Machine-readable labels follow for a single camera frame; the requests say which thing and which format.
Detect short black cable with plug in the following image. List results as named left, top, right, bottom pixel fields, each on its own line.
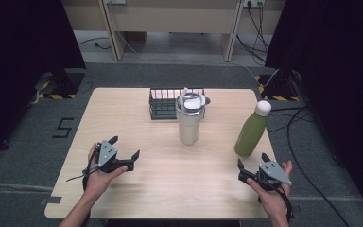
left=77, top=37, right=112, bottom=51

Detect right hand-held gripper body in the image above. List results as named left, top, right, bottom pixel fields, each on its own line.
left=237, top=160, right=293, bottom=192

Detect person's left hand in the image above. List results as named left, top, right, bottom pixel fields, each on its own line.
left=83, top=143, right=129, bottom=200

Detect hand-held gripper black cable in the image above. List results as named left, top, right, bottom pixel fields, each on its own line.
left=257, top=183, right=295, bottom=222
left=65, top=150, right=100, bottom=193

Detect cream tumbler with straw lid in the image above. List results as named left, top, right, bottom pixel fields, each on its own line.
left=175, top=87, right=212, bottom=147

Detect black stand base hazard tape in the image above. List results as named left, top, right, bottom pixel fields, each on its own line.
left=37, top=67, right=86, bottom=100
left=254, top=69, right=303, bottom=102

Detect left hand-held gripper black cable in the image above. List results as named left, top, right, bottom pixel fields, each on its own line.
left=65, top=150, right=100, bottom=193

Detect black floor cables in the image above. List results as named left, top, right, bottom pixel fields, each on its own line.
left=261, top=105, right=352, bottom=227

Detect green bottle with white cap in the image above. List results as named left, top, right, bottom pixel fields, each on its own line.
left=233, top=99, right=272, bottom=158

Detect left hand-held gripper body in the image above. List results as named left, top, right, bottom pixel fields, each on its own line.
left=95, top=140, right=136, bottom=174

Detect right hand-held gripper black cable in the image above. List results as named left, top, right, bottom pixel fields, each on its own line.
left=257, top=183, right=295, bottom=222

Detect dark wire basket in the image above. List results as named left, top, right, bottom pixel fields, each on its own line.
left=148, top=87, right=206, bottom=121

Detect white wall socket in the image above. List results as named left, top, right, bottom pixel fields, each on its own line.
left=243, top=0, right=266, bottom=9

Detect dark curtain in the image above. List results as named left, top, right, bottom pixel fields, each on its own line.
left=0, top=0, right=87, bottom=165
left=264, top=0, right=363, bottom=218

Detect person's right hand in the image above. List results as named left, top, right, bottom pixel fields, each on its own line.
left=246, top=160, right=294, bottom=221

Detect bundle of black hanging cables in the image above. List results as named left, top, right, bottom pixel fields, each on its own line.
left=235, top=2, right=270, bottom=64

